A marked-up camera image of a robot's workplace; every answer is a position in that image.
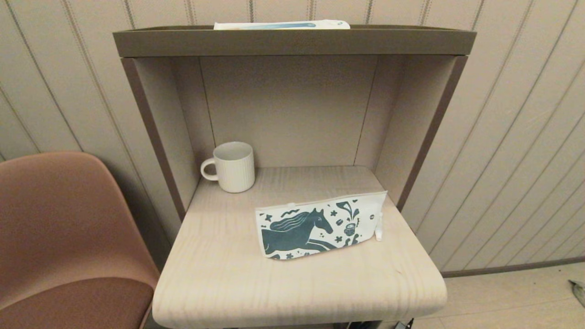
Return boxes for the white horse-print zipper pouch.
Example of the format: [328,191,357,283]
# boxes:
[255,191,388,260]

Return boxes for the white ribbed ceramic mug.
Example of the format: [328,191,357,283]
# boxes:
[200,141,255,193]

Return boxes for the brown beige shelf unit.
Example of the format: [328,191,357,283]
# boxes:
[113,25,477,222]

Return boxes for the white blue toothpaste box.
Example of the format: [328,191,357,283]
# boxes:
[213,20,351,31]

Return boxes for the black items under table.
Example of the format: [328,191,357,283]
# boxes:
[347,318,414,329]

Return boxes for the brown upholstered chair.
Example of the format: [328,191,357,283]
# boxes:
[0,152,160,329]

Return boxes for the grey object on floor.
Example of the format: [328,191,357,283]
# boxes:
[568,280,585,308]

